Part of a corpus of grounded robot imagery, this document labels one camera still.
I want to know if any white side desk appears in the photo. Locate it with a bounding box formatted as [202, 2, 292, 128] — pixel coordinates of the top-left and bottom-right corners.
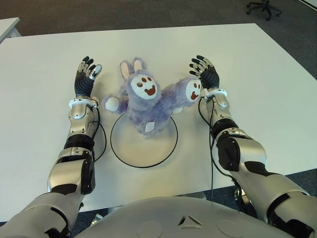
[0, 17, 20, 45]

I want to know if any grey robot torso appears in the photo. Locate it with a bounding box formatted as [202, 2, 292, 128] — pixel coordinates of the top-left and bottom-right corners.
[79, 195, 295, 238]

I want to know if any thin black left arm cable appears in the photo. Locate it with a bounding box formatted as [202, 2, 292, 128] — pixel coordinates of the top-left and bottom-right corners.
[94, 122, 107, 162]

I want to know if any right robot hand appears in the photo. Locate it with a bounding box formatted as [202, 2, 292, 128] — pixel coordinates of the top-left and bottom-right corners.
[189, 55, 220, 90]

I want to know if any white plate black rim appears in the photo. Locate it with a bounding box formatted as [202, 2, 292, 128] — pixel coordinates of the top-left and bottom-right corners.
[110, 114, 179, 169]

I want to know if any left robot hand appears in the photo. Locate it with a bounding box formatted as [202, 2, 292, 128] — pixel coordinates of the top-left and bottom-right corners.
[74, 56, 103, 100]

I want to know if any black office chair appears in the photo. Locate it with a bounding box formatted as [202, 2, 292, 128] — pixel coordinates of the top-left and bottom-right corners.
[246, 0, 283, 21]

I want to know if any purple plush bunny doll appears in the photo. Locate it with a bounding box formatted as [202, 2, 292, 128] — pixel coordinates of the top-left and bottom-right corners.
[102, 57, 203, 139]

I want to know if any long black right arm cable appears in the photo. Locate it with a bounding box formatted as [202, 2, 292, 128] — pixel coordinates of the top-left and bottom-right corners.
[197, 97, 235, 200]

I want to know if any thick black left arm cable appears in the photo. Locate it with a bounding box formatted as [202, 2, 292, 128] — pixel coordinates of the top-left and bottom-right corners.
[89, 106, 101, 142]

